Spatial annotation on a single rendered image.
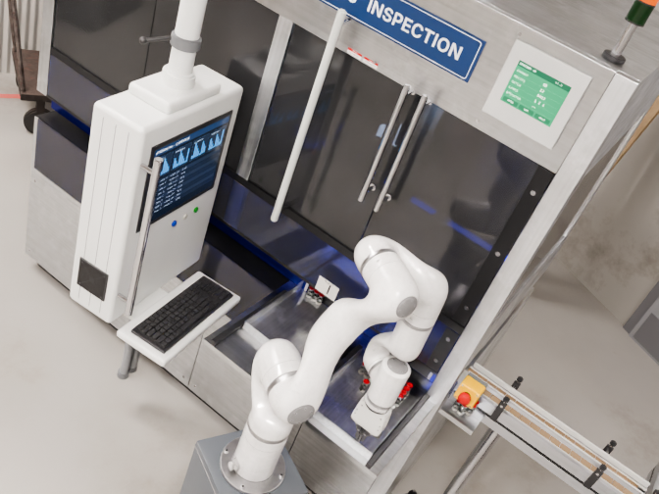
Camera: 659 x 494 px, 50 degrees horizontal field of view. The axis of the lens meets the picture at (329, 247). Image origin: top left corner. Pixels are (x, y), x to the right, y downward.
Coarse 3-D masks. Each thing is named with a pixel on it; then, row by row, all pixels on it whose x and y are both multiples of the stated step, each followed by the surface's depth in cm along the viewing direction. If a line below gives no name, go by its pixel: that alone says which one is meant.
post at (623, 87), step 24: (624, 96) 172; (600, 120) 177; (576, 144) 183; (600, 144) 179; (576, 168) 185; (552, 192) 191; (552, 216) 193; (528, 240) 200; (504, 264) 206; (528, 264) 204; (504, 288) 209; (480, 312) 217; (480, 336) 220; (456, 360) 228; (432, 384) 237; (408, 456) 256; (384, 480) 267
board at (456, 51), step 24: (336, 0) 205; (360, 0) 201; (384, 0) 197; (408, 0) 193; (384, 24) 199; (408, 24) 195; (432, 24) 192; (408, 48) 198; (432, 48) 194; (456, 48) 190; (480, 48) 187; (456, 72) 193
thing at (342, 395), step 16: (352, 368) 241; (336, 384) 233; (352, 384) 235; (368, 384) 237; (336, 400) 227; (352, 400) 230; (416, 400) 238; (320, 416) 218; (336, 416) 222; (400, 416) 231; (336, 432) 216; (352, 432) 219; (384, 432) 223; (368, 448) 216
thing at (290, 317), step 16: (272, 304) 250; (288, 304) 256; (304, 304) 259; (256, 320) 245; (272, 320) 247; (288, 320) 250; (304, 320) 252; (256, 336) 238; (272, 336) 241; (288, 336) 243; (304, 336) 246
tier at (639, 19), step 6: (636, 0) 171; (636, 6) 171; (642, 6) 170; (648, 6) 170; (630, 12) 173; (636, 12) 171; (642, 12) 170; (648, 12) 170; (630, 18) 172; (636, 18) 171; (642, 18) 171; (642, 24) 172
